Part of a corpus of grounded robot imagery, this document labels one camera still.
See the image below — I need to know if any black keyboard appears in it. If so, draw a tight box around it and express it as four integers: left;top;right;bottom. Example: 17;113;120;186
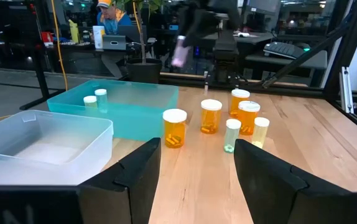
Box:
262;41;307;60

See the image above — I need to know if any white cylindrical container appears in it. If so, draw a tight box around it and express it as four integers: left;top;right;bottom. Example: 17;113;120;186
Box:
92;25;106;50

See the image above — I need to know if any red box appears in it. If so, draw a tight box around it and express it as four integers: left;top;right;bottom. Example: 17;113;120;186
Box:
40;31;54;44

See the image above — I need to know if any leafy plant in black pot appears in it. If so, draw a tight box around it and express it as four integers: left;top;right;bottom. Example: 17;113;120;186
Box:
114;0;164;84

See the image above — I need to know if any small teal pill bottle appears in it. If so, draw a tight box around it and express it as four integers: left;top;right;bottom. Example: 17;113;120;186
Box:
94;88;108;113

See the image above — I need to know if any black desk leg stand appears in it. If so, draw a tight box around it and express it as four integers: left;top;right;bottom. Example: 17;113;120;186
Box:
19;0;66;111

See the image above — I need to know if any small pale green pill bottle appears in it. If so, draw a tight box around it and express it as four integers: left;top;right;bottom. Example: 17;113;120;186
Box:
223;118;242;154

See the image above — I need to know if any grey desk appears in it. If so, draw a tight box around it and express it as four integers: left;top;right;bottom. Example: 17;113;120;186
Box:
245;49;328;71

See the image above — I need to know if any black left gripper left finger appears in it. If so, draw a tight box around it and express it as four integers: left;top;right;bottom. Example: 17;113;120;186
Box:
78;138;162;224

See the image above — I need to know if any large orange pill bottle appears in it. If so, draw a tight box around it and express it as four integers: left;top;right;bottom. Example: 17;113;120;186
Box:
200;98;223;135
238;100;261;136
162;108;188;149
229;88;251;118

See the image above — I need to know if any silver metal bracket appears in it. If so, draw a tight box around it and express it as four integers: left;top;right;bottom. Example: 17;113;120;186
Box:
339;66;355;114

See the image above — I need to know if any yellow-green drink bottle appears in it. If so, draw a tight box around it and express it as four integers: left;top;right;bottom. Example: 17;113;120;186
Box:
68;19;80;44

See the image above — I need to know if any black aluminium extrusion frame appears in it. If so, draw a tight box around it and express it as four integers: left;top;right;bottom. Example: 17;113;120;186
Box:
158;0;357;141

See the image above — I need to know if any yellow extension cable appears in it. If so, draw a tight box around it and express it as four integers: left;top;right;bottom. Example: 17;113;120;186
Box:
0;0;70;126

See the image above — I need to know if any small yellow-green pill bottle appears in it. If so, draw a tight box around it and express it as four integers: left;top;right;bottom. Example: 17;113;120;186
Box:
83;95;98;109

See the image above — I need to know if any teal plastic bin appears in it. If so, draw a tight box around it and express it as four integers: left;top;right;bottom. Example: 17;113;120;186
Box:
46;78;180;142

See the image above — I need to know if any grey electronic device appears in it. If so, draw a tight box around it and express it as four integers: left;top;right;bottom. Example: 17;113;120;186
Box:
102;34;127;51

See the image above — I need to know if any small purple pill bottle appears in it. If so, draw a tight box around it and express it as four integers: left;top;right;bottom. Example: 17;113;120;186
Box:
170;35;190;68

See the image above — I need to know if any clear plastic bin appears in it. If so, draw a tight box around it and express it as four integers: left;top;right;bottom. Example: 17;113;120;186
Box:
0;110;114;187

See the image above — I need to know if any small yellow pill bottle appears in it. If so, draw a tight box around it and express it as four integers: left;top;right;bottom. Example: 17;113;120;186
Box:
251;116;271;149

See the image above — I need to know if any person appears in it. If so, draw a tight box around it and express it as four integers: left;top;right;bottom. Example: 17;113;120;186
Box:
96;0;133;78

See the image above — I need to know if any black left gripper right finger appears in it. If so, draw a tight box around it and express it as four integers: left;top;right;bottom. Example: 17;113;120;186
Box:
233;138;353;224

